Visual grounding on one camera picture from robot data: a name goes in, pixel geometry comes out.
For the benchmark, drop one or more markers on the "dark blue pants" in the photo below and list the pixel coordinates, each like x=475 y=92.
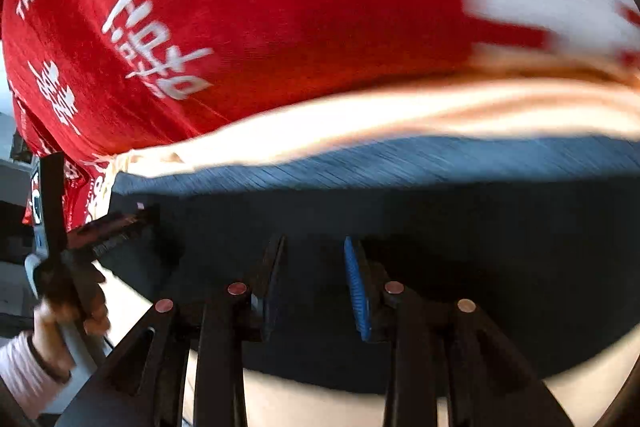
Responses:
x=450 y=257

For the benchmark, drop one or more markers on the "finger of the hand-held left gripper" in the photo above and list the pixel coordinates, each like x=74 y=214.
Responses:
x=117 y=227

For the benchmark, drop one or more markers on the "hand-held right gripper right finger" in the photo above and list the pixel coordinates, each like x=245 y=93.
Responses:
x=358 y=287

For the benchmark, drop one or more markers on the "person's left hand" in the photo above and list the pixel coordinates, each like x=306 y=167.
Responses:
x=75 y=297

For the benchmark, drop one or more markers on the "beige cloth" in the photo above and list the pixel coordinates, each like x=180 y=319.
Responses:
x=400 y=109

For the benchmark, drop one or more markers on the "person's left forearm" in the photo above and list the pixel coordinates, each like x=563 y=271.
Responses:
x=22 y=377

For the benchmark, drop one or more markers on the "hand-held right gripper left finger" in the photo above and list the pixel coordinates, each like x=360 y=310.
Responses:
x=274 y=279

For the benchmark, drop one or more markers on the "red printed shirt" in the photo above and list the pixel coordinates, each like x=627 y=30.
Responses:
x=280 y=17

